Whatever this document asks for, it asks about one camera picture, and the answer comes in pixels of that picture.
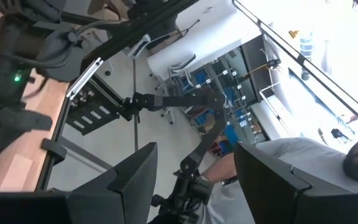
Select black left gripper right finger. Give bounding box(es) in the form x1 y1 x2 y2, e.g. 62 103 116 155
233 142 358 224

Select black table edge rail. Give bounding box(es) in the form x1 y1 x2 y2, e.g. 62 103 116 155
35 95 74 191

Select silver aluminium extrusion bar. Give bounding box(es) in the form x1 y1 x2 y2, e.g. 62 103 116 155
66 57 104 100

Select black ceiling rail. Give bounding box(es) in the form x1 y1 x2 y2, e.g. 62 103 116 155
232 0 358 124

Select black control box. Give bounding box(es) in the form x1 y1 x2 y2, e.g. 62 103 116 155
66 74 124 136

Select person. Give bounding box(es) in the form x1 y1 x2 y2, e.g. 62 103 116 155
197 123 358 224

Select shelf rack blue bins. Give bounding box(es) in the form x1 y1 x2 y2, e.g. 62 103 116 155
166 49 262 156

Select person's wristwatch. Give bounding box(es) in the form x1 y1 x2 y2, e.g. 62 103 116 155
221 175 239 187

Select black frame post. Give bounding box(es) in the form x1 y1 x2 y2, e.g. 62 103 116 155
81 0 200 68

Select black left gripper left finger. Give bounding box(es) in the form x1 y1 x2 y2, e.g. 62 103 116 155
0 142 158 224

